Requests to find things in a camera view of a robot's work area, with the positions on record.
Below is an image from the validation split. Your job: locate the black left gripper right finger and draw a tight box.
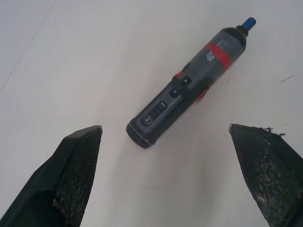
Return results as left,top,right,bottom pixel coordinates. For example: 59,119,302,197
228,123,303,227

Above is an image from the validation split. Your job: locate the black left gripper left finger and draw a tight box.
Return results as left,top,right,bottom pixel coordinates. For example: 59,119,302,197
0,125,103,227

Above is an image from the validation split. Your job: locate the grey electric screwdriver red band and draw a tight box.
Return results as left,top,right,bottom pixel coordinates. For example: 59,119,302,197
125,17,258,149

